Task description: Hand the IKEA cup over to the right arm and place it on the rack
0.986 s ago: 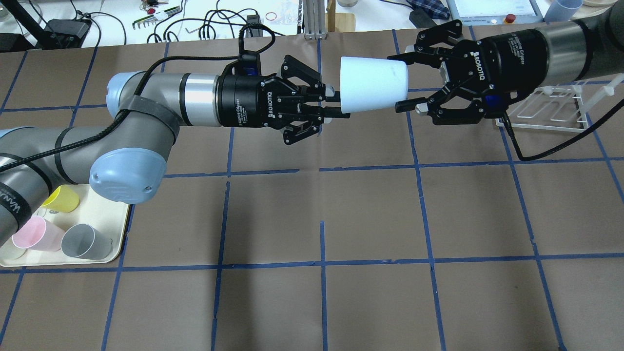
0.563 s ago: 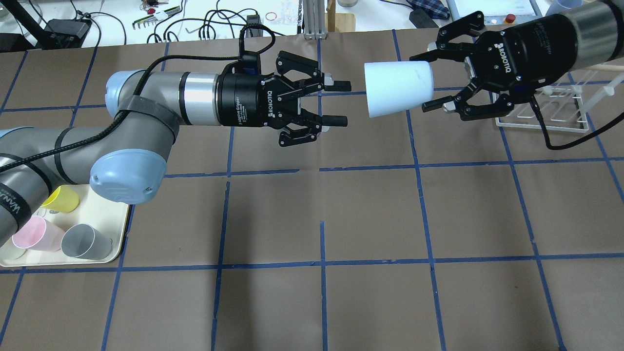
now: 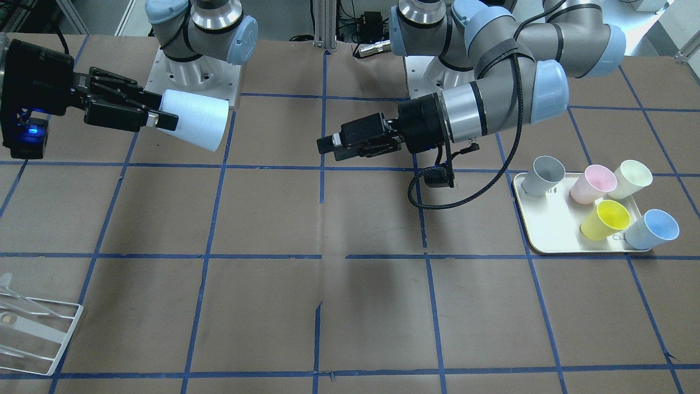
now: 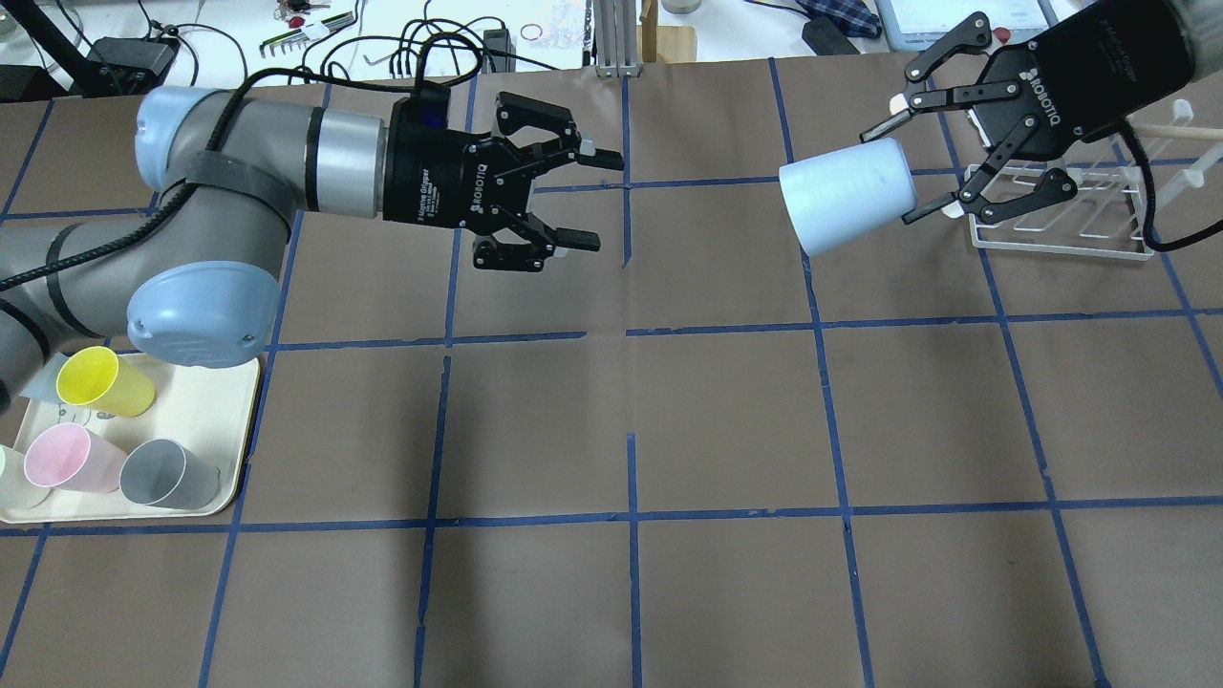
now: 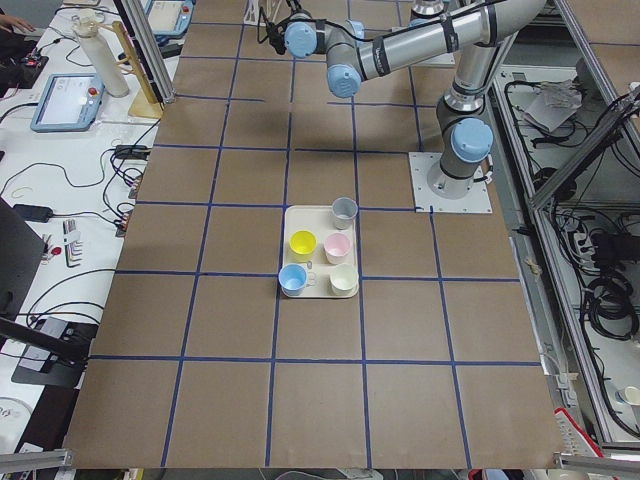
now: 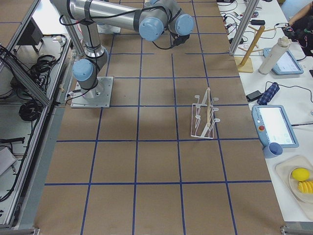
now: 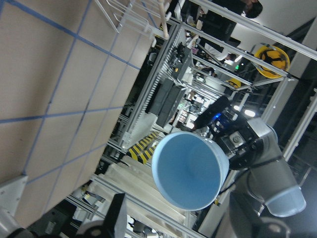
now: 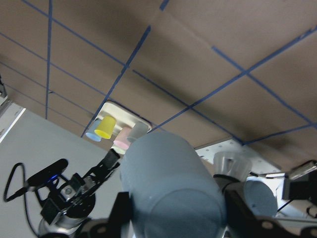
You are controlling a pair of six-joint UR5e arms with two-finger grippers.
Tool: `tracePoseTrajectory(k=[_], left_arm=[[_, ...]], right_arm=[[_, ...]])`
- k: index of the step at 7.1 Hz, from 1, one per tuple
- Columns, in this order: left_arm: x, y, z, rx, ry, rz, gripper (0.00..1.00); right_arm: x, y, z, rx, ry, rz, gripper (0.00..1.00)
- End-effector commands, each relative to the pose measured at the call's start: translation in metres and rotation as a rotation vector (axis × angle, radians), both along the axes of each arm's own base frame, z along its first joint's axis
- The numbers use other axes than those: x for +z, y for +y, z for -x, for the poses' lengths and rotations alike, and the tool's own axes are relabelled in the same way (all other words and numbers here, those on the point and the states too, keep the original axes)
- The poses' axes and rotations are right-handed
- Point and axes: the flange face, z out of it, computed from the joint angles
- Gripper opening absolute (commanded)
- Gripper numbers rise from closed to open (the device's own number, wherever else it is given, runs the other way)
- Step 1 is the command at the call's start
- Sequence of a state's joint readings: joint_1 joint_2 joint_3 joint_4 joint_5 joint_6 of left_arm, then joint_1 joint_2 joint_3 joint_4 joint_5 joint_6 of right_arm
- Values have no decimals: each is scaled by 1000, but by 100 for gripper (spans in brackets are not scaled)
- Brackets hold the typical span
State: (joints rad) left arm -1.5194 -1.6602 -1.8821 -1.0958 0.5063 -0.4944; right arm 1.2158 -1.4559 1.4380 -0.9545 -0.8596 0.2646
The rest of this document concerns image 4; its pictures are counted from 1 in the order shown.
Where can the wooden stand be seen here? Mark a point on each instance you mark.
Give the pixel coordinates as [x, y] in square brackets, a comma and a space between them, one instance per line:
[663, 44]

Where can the white wire cup rack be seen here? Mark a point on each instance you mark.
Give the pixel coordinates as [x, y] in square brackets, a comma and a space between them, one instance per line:
[1106, 216]

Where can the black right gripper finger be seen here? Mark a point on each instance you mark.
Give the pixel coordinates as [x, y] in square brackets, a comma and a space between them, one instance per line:
[884, 119]
[949, 206]

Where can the blue plaid pouch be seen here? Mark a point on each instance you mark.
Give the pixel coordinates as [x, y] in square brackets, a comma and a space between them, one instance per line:
[852, 18]

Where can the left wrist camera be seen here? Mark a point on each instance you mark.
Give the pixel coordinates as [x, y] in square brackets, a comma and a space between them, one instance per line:
[428, 105]

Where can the cream plastic tray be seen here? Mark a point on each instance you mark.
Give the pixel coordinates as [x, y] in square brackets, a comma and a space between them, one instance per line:
[208, 411]

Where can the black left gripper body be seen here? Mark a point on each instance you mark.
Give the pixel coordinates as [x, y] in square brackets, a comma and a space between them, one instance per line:
[427, 177]

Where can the aluminium frame post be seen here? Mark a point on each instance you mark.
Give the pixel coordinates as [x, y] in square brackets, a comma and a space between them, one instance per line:
[615, 49]

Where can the light blue plastic cup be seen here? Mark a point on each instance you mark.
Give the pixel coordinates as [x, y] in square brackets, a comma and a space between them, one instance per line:
[839, 196]

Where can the yellow plastic cup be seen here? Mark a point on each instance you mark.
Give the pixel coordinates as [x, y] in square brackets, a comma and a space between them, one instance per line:
[98, 378]

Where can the grey plastic cup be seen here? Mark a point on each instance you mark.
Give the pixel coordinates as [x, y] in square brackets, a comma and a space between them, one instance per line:
[163, 473]

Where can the cream plastic cup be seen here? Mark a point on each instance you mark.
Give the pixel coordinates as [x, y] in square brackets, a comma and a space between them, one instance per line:
[17, 492]

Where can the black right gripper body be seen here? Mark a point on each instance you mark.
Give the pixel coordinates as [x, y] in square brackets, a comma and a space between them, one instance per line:
[1108, 72]

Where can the black power adapter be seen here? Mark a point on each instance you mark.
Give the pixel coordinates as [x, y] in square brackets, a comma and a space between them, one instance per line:
[499, 51]

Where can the hex key set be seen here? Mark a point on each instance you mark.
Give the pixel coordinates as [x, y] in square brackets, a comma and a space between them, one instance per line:
[310, 33]

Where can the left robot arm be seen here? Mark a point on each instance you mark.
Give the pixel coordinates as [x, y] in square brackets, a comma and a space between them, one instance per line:
[197, 282]

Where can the pink plastic cup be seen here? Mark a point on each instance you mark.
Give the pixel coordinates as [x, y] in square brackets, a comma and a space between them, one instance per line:
[72, 457]

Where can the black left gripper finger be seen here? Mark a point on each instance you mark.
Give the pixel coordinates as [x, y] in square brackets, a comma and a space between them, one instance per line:
[563, 241]
[594, 157]

